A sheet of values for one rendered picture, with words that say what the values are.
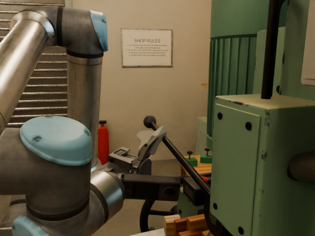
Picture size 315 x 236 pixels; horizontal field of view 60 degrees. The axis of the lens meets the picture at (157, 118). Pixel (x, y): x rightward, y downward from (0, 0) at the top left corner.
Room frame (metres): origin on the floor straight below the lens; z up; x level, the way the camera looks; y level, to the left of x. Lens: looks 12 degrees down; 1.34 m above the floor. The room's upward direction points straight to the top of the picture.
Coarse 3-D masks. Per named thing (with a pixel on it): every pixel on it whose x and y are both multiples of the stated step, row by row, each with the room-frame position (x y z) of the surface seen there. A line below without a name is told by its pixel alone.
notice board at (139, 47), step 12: (132, 36) 3.43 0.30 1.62; (144, 36) 3.46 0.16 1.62; (156, 36) 3.49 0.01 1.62; (168, 36) 3.52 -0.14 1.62; (132, 48) 3.43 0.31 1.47; (144, 48) 3.46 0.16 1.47; (156, 48) 3.49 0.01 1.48; (168, 48) 3.52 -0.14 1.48; (132, 60) 3.43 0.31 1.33; (144, 60) 3.46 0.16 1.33; (156, 60) 3.49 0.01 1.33; (168, 60) 3.52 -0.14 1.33
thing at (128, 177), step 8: (128, 176) 0.50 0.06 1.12; (136, 176) 0.50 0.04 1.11; (144, 176) 0.51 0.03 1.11; (152, 176) 0.51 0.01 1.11; (160, 176) 0.51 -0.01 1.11; (168, 176) 0.51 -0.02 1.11; (128, 184) 0.49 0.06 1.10; (136, 184) 0.49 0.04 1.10; (144, 184) 0.49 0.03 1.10; (152, 184) 0.49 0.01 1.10; (160, 184) 0.49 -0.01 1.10; (168, 184) 0.49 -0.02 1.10; (176, 184) 0.49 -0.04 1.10; (128, 192) 0.49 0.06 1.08; (136, 192) 0.49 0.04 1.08; (144, 192) 0.49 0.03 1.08; (152, 192) 0.50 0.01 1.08; (160, 192) 0.50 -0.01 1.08; (168, 192) 0.49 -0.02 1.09; (176, 192) 0.50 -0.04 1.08; (160, 200) 0.50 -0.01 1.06; (168, 200) 0.50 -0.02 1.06; (176, 200) 0.50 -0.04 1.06
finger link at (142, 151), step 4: (152, 136) 0.59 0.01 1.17; (152, 140) 0.57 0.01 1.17; (144, 144) 0.56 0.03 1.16; (148, 144) 0.56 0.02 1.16; (152, 144) 0.57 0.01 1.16; (144, 148) 0.55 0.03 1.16; (148, 148) 0.55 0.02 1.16; (140, 152) 0.55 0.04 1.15; (144, 152) 0.54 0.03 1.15; (148, 152) 0.56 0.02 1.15; (140, 156) 0.54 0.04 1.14; (144, 156) 0.54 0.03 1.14; (148, 156) 0.56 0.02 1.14; (140, 160) 0.53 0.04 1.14
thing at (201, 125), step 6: (204, 84) 3.00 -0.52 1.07; (198, 120) 2.94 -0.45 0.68; (204, 120) 2.84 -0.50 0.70; (198, 126) 2.94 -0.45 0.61; (204, 126) 2.76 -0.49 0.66; (198, 132) 2.93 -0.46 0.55; (204, 132) 2.75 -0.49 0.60; (198, 138) 2.93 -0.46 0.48; (204, 138) 2.75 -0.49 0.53; (198, 144) 2.92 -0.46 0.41; (204, 144) 2.74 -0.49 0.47; (198, 150) 2.91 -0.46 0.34; (204, 150) 2.74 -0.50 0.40; (210, 150) 2.59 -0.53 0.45
